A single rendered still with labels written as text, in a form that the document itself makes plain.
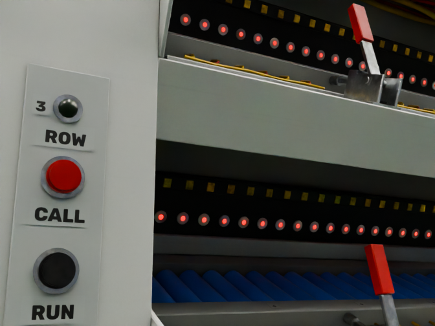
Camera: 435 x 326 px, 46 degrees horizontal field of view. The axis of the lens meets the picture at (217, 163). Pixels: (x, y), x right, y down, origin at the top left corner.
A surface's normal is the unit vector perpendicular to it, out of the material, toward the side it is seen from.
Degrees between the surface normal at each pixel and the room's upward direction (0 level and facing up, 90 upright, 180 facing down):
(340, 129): 113
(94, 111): 90
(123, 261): 90
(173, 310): 22
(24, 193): 90
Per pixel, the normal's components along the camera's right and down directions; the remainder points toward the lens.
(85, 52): 0.47, -0.21
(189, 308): 0.18, -0.98
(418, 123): 0.44, 0.18
